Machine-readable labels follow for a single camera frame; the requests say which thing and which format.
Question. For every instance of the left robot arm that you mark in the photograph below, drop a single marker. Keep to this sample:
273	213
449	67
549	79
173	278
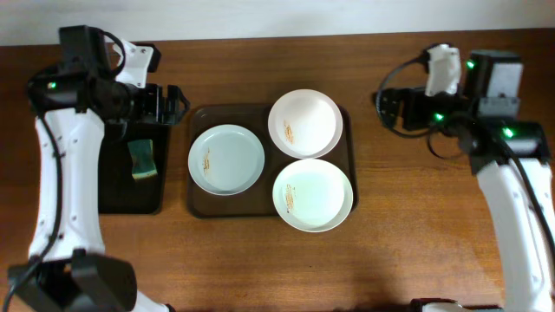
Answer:
100	80

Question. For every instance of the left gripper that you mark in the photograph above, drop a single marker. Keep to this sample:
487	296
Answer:
153	111

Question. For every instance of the white plate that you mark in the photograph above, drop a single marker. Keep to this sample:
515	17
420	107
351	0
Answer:
312	195
226	160
305	124

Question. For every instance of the white plate bottom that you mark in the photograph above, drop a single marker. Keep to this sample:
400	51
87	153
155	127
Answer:
312	195

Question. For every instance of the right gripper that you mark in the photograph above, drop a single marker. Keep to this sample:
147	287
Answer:
411	99

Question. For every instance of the white plate top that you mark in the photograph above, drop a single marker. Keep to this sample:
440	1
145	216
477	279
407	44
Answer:
305	124

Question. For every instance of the brown serving tray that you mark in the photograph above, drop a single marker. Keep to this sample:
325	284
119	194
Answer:
255	201

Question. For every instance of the green yellow sponge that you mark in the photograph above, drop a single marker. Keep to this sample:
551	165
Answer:
143	165

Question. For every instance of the black tray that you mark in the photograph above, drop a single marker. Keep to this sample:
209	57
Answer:
119	193

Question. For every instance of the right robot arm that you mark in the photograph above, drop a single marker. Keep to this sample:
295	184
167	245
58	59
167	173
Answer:
477	102

